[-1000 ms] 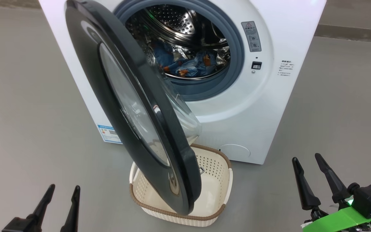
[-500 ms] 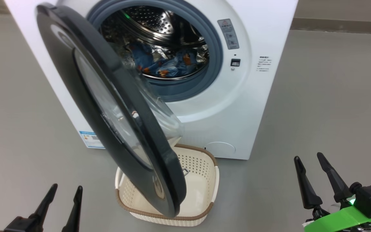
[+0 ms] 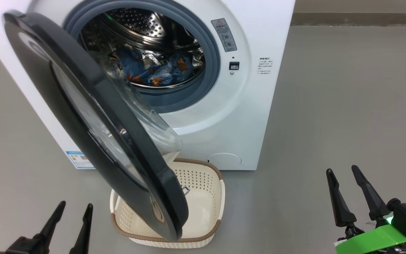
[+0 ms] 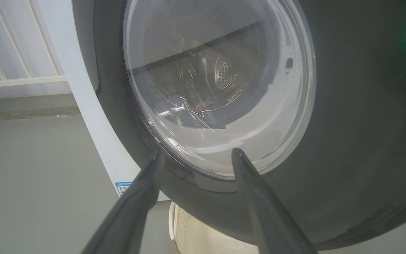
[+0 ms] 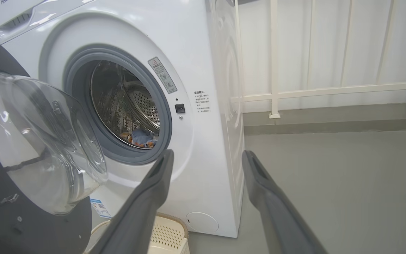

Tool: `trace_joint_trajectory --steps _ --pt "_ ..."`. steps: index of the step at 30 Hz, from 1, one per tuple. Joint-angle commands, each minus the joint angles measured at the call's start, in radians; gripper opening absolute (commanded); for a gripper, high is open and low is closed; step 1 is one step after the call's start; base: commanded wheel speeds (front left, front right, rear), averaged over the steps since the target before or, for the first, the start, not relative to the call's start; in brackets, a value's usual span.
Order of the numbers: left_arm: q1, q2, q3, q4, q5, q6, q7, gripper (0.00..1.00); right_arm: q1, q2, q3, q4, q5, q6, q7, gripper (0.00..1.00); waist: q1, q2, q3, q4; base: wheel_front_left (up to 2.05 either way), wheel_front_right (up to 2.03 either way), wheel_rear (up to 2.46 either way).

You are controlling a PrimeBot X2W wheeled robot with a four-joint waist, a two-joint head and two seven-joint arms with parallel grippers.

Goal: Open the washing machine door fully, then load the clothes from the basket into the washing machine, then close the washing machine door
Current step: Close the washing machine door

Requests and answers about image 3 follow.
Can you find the black round glass washer door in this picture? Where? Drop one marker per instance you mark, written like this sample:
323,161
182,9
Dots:
111,141

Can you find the round white filter cover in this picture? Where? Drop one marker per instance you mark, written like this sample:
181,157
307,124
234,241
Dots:
224,161

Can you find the grey warning label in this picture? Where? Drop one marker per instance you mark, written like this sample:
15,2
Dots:
224,35

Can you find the stainless steel washing machine drum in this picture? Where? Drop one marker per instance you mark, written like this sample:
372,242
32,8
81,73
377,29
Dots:
143,24

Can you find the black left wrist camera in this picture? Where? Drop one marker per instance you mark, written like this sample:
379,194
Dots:
23,247

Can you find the black door lock socket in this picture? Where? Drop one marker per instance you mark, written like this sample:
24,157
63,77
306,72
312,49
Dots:
234,66

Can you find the cream perforated laundry basket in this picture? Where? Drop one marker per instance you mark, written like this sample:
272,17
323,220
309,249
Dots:
203,197

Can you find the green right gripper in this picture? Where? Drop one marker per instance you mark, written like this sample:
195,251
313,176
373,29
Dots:
375,241

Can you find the cream and blue bear garment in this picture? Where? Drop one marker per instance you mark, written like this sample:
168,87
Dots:
178,68

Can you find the small printed text label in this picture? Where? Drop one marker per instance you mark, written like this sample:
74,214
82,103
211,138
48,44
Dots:
265,66

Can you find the blue energy label sticker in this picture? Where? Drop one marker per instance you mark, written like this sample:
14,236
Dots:
79,160

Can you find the white front-load washing machine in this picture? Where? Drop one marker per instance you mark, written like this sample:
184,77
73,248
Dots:
241,116

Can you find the blue bear-print garment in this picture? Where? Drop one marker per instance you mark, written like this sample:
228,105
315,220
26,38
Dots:
132,65

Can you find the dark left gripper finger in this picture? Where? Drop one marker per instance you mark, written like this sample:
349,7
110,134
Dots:
83,236
53,224

